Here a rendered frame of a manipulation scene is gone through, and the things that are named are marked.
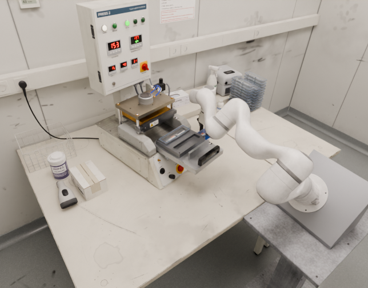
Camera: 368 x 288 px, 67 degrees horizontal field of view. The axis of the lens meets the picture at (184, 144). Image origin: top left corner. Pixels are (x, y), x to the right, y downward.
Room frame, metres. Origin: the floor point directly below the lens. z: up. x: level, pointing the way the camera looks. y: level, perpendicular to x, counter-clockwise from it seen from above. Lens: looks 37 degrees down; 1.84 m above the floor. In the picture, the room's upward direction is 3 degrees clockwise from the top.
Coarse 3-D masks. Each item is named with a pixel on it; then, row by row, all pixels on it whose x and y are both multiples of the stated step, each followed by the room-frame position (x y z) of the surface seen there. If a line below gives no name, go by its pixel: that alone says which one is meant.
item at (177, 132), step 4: (180, 128) 1.23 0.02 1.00; (184, 128) 1.23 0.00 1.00; (188, 128) 1.24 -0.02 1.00; (172, 132) 1.19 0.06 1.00; (176, 132) 1.19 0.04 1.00; (180, 132) 1.20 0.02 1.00; (184, 132) 1.20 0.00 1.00; (164, 136) 1.15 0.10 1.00; (168, 136) 1.15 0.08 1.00; (172, 136) 1.16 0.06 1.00; (176, 136) 1.16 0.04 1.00; (164, 140) 1.12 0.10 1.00; (168, 140) 1.12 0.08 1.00
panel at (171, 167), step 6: (156, 156) 1.09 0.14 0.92; (162, 156) 1.12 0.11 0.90; (156, 162) 1.08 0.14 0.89; (162, 162) 1.10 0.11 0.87; (168, 162) 1.12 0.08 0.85; (174, 162) 1.15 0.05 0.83; (156, 168) 1.06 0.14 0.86; (162, 168) 1.08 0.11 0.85; (168, 168) 1.10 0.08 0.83; (174, 168) 1.13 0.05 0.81; (162, 174) 1.06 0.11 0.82; (168, 174) 1.09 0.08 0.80; (174, 174) 1.11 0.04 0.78; (180, 174) 1.13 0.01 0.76; (162, 180) 1.05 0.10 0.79; (168, 180) 1.07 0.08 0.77; (162, 186) 1.03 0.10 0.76
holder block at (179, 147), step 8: (176, 128) 1.24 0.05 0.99; (184, 136) 1.17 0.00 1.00; (192, 136) 1.19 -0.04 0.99; (200, 136) 1.18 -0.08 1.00; (160, 144) 1.11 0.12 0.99; (168, 144) 1.10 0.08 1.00; (176, 144) 1.10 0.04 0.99; (184, 144) 1.12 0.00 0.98; (192, 144) 1.11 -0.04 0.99; (176, 152) 1.04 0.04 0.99; (184, 152) 1.05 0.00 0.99
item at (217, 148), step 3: (213, 147) 1.07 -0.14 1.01; (216, 147) 1.07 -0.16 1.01; (219, 147) 1.08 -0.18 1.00; (210, 150) 1.05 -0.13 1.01; (213, 150) 1.05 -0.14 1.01; (216, 150) 1.06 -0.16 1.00; (207, 153) 1.02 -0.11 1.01; (210, 153) 1.03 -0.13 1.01; (213, 153) 1.04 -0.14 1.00; (204, 156) 1.00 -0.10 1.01; (207, 156) 1.01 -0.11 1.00; (210, 156) 1.03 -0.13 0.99; (198, 159) 0.98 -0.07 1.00; (201, 159) 0.98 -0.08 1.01; (204, 159) 0.99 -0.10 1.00; (198, 162) 0.98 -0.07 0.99; (201, 162) 0.97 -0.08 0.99; (201, 165) 0.97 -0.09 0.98
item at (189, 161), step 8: (200, 144) 1.14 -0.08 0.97; (208, 144) 1.13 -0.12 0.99; (160, 152) 1.09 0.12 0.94; (168, 152) 1.07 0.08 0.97; (192, 152) 1.03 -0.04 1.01; (200, 152) 1.08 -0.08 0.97; (216, 152) 1.08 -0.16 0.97; (176, 160) 1.02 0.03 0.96; (184, 160) 1.01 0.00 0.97; (192, 160) 1.01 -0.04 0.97; (208, 160) 1.02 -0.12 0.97; (192, 168) 0.96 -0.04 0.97; (200, 168) 0.97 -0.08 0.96
